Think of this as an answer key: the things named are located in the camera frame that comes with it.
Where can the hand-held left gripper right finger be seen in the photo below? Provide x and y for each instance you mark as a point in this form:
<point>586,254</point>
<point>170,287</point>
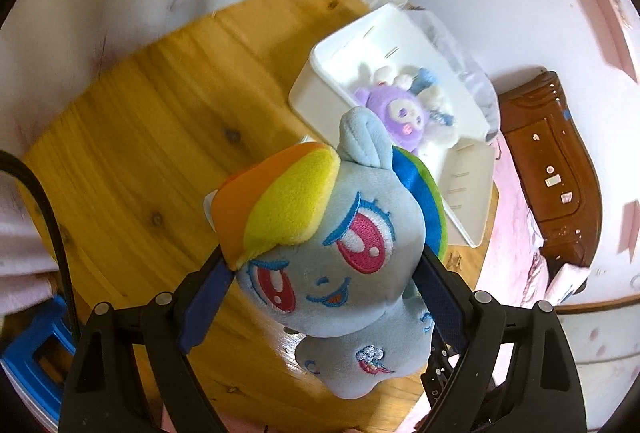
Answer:
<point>442,308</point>

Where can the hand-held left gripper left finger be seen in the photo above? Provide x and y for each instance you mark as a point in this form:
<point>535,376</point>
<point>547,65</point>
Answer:
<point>202,313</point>

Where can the blue rainbow pony plush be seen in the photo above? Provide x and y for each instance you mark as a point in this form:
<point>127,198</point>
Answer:
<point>325,263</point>

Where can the white plastic storage box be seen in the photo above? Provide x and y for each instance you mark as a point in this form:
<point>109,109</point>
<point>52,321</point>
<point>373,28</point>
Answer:
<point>340,63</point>

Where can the pink bed blanket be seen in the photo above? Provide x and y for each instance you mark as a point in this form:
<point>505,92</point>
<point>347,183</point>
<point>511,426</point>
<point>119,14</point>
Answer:
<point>510,243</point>

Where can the white pillow with blue print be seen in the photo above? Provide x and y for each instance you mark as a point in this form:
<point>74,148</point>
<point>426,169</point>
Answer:
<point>567,280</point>

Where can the blue plastic stool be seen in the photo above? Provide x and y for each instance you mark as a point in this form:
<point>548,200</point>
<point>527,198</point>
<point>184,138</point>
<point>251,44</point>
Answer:
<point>50,323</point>

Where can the brown wooden headboard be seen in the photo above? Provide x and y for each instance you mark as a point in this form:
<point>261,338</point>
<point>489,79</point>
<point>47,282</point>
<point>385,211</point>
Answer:
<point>545,148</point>

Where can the purple round plush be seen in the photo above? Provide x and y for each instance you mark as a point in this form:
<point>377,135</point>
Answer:
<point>395,113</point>

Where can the white and blue plush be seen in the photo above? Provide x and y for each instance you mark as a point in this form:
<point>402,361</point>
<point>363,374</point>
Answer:
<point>437,98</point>

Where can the short pink wall shelf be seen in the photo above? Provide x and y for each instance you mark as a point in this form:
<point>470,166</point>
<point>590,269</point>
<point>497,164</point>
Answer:
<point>631,225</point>

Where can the long pink wall shelf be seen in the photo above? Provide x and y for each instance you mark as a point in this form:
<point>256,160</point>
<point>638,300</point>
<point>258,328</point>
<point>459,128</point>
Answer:
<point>607,18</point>

